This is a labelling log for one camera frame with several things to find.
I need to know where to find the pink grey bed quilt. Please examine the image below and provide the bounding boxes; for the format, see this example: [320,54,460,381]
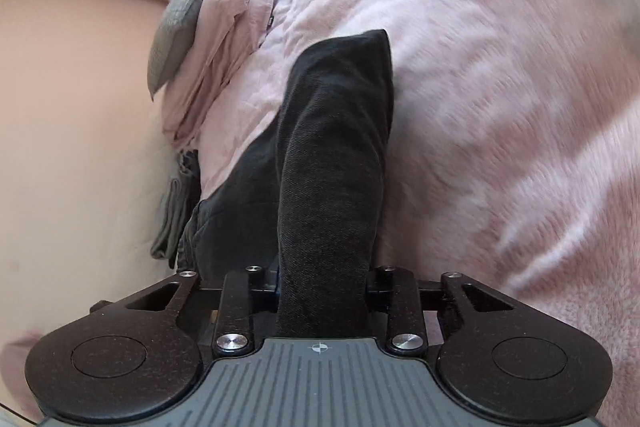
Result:
[0,0,640,423]

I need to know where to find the pink pillow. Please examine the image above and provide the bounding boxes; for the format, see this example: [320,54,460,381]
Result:
[162,0,278,150]

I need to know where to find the black sweatpants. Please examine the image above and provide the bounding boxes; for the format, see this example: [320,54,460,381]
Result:
[177,29,394,338]

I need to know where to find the grey pillow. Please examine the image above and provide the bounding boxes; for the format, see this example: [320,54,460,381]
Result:
[146,0,204,100]

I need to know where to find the grey folded cloth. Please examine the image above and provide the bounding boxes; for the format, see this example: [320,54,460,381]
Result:
[150,150,201,269]

